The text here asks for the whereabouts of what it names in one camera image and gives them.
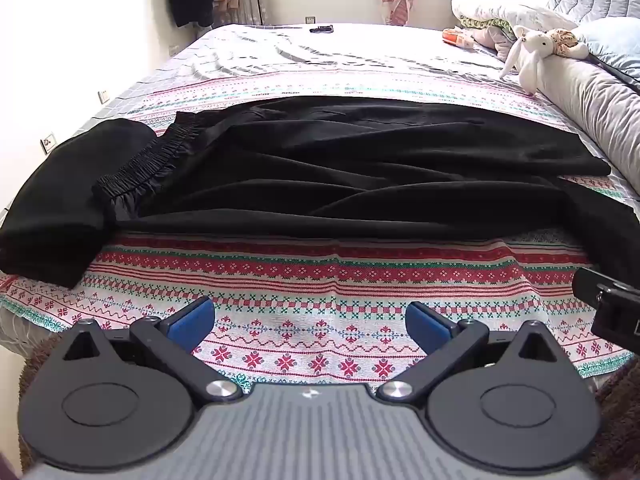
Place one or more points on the orange packet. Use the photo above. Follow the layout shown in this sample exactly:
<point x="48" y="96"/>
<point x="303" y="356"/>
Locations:
<point x="457" y="39"/>

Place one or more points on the rolled grey blanket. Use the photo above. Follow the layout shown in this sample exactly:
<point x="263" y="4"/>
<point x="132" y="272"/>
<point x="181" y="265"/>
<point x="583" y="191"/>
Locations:
<point x="590" y="95"/>

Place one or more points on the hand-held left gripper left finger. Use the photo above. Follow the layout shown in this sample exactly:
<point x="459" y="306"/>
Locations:
<point x="192" y="322"/>

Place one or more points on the white plush rabbit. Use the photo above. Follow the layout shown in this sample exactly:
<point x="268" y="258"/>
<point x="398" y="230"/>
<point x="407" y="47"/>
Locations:
<point x="530" y="60"/>

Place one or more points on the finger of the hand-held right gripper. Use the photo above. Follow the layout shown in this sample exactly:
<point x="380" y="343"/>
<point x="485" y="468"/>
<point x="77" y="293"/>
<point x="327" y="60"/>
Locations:
<point x="585" y="282"/>

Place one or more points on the pink folded cloth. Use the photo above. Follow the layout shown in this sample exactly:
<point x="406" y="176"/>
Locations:
<point x="487" y="40"/>

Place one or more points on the light blue pillow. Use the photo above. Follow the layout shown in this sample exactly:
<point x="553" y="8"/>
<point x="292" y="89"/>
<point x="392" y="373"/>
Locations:
<point x="615" y="40"/>

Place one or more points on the black pants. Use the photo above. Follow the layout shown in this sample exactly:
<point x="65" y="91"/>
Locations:
<point x="325" y="175"/>
<point x="55" y="210"/>

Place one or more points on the wall socket with red mark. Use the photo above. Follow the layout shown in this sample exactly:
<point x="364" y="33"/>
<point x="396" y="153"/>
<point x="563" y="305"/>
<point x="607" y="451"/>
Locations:
<point x="48" y="143"/>

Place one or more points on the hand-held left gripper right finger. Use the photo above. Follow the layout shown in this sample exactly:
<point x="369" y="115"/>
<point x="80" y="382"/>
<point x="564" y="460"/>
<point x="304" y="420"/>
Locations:
<point x="422" y="322"/>

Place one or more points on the folded white quilt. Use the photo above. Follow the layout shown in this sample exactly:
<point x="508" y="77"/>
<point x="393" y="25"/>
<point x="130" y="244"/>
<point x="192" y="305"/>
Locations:
<point x="495" y="10"/>

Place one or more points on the red green patterned blanket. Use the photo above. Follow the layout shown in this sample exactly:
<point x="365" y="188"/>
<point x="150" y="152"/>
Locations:
<point x="325" y="280"/>

